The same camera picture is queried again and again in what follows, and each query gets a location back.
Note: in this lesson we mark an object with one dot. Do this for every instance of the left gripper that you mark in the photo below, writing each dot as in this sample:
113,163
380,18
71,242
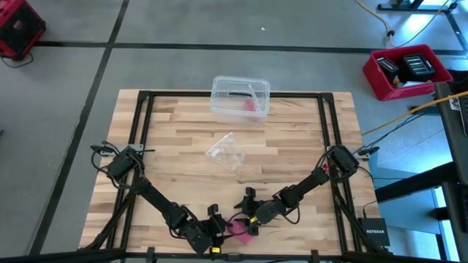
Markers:
214,230

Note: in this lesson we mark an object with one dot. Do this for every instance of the black overhead rig beam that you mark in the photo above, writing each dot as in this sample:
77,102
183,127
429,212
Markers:
234,258

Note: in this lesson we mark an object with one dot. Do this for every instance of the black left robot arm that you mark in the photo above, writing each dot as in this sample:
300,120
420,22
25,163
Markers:
157,202

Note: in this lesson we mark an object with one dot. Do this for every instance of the large black ribbed device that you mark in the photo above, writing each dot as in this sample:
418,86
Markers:
417,67

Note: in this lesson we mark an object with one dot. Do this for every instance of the black aluminium table frame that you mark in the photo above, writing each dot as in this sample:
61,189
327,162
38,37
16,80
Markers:
175,94

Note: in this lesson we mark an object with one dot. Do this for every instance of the white paper sheet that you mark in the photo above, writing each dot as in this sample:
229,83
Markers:
417,84

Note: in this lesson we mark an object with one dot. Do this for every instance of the red plastic crate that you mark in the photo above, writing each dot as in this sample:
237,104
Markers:
380,89

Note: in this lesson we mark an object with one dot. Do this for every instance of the red and black case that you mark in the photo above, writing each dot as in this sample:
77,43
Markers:
22,29

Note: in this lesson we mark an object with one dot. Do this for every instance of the clear plastic container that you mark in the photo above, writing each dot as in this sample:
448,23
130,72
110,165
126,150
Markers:
234,109

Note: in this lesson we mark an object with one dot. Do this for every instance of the black floor stand base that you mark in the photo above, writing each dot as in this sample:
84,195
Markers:
420,7

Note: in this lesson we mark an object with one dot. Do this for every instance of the small black device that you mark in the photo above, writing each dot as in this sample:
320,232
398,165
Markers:
387,67

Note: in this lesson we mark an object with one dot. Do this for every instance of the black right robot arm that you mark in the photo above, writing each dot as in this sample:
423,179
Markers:
307,186

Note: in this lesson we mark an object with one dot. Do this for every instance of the pink elastic bandage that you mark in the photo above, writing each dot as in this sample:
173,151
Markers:
239,230

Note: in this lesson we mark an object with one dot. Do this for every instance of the clear plastic wrapper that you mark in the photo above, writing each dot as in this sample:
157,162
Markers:
226,153

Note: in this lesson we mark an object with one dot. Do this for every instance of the black Netgear network switch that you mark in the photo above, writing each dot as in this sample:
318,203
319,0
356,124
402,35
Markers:
374,232

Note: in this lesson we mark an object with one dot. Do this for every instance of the silver base mounting plate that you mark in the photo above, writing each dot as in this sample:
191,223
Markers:
328,149
137,147

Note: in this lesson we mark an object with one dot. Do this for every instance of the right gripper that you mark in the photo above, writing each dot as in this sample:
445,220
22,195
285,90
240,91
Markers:
252,208

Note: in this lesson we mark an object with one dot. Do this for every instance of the small red object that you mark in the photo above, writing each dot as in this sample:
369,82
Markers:
250,105

